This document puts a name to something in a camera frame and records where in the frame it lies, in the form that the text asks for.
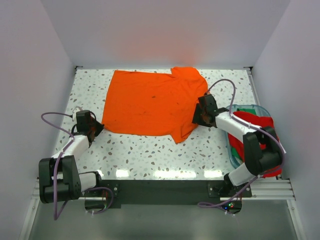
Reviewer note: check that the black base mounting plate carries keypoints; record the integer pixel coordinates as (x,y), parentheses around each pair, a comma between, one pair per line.
(96,200)

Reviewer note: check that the red t shirt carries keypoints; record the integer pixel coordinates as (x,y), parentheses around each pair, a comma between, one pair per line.
(262,121)

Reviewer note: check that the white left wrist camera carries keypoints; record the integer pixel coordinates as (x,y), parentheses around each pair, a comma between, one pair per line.
(76,109)

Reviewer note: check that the orange t shirt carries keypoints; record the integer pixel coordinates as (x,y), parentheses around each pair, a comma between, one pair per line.
(153,104)

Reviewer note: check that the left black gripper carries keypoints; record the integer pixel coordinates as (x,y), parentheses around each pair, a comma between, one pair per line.
(99,126)

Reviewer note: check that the clear blue plastic bin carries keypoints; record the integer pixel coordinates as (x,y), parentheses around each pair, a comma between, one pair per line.
(260,111)

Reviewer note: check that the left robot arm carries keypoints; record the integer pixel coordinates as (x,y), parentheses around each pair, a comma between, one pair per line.
(59,173)

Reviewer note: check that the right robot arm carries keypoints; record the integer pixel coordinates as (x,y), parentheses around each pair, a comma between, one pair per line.
(262,149)

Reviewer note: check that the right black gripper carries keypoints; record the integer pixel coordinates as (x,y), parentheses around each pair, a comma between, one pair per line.
(196,118)

